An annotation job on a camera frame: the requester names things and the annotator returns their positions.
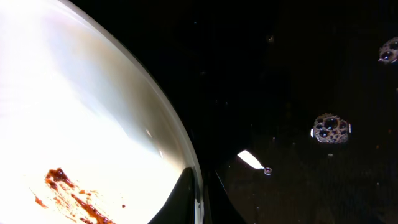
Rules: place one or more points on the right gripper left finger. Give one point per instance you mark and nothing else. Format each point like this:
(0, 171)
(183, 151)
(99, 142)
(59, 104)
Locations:
(180, 205)

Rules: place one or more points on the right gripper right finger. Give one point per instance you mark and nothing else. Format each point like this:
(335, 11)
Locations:
(218, 208)

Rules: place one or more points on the light blue plate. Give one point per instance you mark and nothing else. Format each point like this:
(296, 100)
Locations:
(87, 135)

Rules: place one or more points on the round black tray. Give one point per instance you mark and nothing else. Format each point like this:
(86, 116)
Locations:
(292, 103)

